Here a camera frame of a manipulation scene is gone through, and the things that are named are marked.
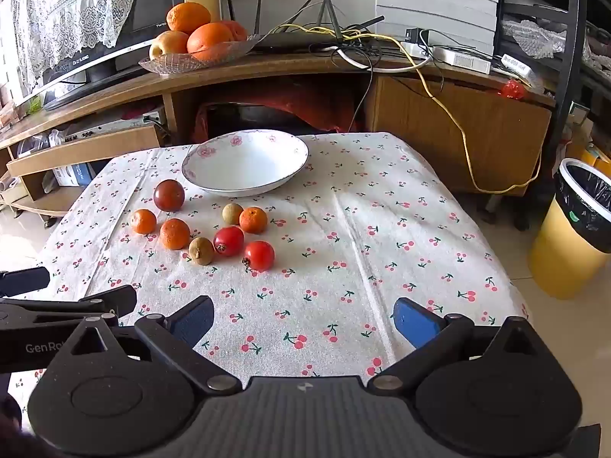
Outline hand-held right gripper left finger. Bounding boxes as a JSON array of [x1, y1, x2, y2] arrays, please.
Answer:
[[50, 296, 243, 394]]

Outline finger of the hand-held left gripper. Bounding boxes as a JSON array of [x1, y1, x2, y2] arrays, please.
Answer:
[[0, 266, 51, 297], [0, 285, 138, 320]]

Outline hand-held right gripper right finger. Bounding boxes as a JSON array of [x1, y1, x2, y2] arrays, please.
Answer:
[[367, 297, 559, 392]]

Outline small mandarin orange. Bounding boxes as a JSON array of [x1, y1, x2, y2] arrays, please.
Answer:
[[239, 206, 268, 234], [130, 209, 157, 235], [159, 218, 191, 251]]

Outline small red tomato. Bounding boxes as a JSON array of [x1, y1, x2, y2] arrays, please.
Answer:
[[213, 226, 245, 257], [242, 240, 276, 272]]

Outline white floral bowl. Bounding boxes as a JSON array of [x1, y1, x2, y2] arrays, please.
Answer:
[[181, 130, 310, 198]]

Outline cherry print tablecloth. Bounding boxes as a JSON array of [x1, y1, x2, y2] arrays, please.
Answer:
[[7, 131, 532, 408]]

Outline blue white box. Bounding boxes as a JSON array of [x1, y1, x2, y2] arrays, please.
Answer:
[[52, 162, 96, 187]]

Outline silver media player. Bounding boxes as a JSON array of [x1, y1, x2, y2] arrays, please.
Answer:
[[64, 110, 165, 146]]

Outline black trash bag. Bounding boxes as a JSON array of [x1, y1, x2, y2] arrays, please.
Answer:
[[563, 162, 611, 253]]

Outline metal pot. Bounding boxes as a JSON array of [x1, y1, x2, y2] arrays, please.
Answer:
[[207, 102, 311, 137]]

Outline wooden television stand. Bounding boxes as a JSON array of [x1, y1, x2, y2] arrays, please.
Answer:
[[0, 48, 557, 223]]

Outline red plastic bag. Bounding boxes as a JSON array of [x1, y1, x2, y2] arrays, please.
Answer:
[[193, 88, 366, 144]]

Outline yellow carton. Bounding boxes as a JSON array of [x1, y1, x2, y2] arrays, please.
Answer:
[[580, 145, 611, 177]]

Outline glass fruit dish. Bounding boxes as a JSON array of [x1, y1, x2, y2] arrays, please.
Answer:
[[138, 34, 261, 76]]

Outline small red bag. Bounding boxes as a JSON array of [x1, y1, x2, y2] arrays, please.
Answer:
[[499, 80, 526, 101]]

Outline white power strip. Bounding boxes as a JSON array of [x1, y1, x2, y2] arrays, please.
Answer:
[[400, 40, 492, 74]]

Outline yellow red apple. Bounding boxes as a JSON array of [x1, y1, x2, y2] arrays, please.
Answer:
[[149, 31, 191, 61]]

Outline white labelled device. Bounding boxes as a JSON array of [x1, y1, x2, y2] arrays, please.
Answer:
[[496, 52, 545, 94]]

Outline white lace cloth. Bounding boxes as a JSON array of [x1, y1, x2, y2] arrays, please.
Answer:
[[0, 0, 144, 94]]

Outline large orange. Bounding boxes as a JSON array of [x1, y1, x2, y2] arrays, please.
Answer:
[[186, 22, 236, 63], [166, 2, 212, 35], [222, 20, 249, 43]]

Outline black router with antennas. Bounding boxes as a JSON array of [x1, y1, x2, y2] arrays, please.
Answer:
[[224, 0, 387, 52]]

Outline black television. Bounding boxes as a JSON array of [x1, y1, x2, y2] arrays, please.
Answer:
[[0, 0, 187, 111]]

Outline bubble wrap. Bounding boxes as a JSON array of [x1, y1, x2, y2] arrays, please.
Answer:
[[506, 19, 593, 58]]

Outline stack of white foam boards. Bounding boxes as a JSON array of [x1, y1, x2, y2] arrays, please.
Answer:
[[375, 0, 501, 53]]

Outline black shelf rack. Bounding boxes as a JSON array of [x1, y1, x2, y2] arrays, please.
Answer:
[[496, 0, 611, 230]]

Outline yellow cable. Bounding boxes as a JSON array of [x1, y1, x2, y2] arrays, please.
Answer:
[[274, 21, 543, 195]]

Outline black cable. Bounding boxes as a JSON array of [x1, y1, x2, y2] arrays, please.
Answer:
[[308, 40, 383, 133]]

